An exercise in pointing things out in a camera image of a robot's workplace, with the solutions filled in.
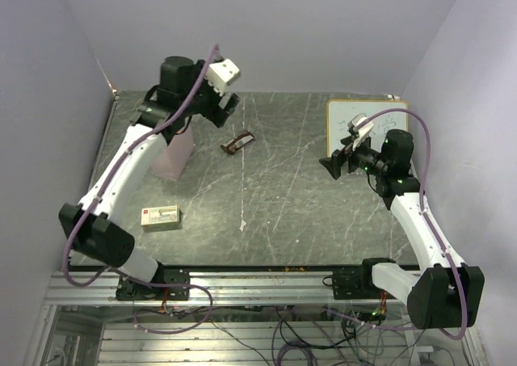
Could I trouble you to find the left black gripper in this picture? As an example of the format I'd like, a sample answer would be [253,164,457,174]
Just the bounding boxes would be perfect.
[182,60,241,128]

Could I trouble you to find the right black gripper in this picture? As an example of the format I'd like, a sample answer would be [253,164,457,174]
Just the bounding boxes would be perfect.
[319,133,389,179]

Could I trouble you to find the small whiteboard with stand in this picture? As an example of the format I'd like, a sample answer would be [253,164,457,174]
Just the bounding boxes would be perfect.
[326,99,409,157]

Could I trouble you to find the pink paper bag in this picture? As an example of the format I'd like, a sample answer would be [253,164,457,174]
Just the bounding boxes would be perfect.
[151,128,195,182]

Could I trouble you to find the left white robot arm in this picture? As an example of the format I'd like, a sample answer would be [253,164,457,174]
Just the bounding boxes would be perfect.
[58,53,240,299]

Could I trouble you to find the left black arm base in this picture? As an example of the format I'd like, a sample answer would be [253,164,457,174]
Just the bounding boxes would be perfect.
[116,267,190,301]

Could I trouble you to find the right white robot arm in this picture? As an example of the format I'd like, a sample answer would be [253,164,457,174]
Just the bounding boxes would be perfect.
[319,129,485,330]

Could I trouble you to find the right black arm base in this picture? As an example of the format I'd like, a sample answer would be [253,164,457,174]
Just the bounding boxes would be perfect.
[322,266,382,301]

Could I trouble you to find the brown chocolate bar wrapper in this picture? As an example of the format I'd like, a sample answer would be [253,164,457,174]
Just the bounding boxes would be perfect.
[220,130,255,155]

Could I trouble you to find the white cardboard box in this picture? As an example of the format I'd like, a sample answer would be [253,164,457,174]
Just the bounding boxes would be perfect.
[141,205,183,233]

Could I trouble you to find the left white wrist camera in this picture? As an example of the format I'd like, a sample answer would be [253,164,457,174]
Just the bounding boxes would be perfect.
[205,59,241,96]

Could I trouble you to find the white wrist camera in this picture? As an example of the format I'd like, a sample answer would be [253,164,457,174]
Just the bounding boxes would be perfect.
[348,113,374,150]
[205,59,241,96]

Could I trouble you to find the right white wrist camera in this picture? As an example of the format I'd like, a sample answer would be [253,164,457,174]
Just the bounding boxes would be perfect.
[348,113,374,150]

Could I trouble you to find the aluminium frame rail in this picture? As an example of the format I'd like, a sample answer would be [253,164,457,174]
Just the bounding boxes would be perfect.
[43,269,472,307]

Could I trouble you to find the loose floor cables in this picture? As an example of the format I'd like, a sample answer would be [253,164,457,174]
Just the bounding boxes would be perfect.
[132,301,405,366]

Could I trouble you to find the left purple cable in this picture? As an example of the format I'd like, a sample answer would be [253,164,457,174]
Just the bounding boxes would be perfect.
[63,44,221,335]

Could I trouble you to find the purple cable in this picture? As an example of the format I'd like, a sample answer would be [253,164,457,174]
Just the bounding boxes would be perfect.
[322,107,469,341]
[63,44,221,335]

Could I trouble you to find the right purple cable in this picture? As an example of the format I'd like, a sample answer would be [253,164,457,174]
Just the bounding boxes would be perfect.
[322,107,469,341]

